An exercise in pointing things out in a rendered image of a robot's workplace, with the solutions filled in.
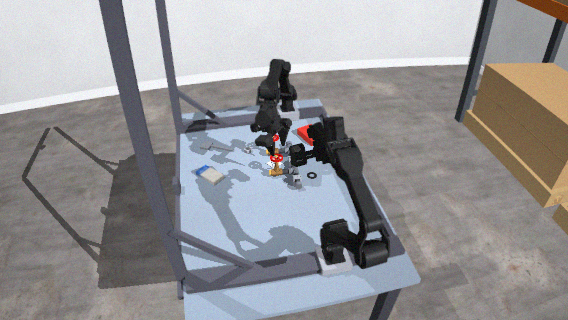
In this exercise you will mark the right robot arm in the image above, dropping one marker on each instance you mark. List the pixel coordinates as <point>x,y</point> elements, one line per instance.
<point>348,166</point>

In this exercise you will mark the grey metal frame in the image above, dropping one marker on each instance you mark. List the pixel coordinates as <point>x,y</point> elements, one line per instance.
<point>120,52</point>

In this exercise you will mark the red rectangular block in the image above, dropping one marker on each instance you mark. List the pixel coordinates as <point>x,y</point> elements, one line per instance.
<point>302,132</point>

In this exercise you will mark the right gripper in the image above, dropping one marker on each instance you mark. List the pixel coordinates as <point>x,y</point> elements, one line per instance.
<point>298,154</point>

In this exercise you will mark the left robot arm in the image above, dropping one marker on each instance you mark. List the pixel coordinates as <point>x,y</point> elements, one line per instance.
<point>269,90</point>

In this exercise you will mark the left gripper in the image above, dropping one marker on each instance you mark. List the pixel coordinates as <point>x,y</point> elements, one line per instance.
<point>278,125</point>

